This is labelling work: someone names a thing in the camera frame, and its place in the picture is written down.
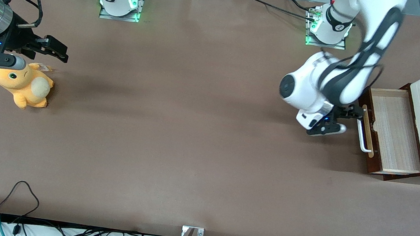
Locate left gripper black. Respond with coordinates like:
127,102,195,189
323,101,366,130

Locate beige wooden handle backplate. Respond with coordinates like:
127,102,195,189
357,105,380,158

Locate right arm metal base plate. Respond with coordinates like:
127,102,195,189
98,0,146,24

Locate yellow plush toy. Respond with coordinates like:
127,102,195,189
0,59,57,113

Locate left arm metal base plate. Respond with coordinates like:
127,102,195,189
304,5,352,51

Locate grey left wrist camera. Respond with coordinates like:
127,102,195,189
306,119,348,140

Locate long black cable on table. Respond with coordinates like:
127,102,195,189
242,0,318,23

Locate white metal drawer handle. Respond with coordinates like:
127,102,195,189
354,105,379,154

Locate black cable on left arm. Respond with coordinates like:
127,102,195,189
315,0,393,99

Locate small metal table bracket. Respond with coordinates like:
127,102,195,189
181,225,205,236

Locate black looped table cable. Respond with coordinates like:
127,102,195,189
0,178,42,219

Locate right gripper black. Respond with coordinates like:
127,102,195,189
0,12,73,63

